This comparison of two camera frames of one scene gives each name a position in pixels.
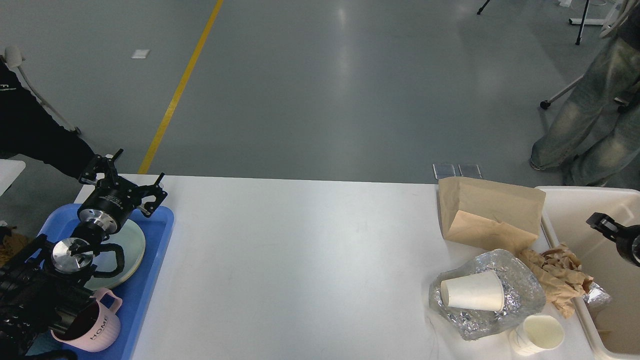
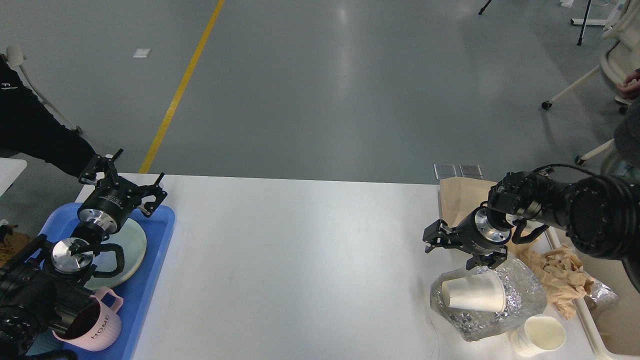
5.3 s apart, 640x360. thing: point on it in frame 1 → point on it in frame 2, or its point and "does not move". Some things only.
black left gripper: [112, 199] does not move
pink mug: [98, 325] does not move
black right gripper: [627, 239] → [475, 233]
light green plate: [131, 239] does not move
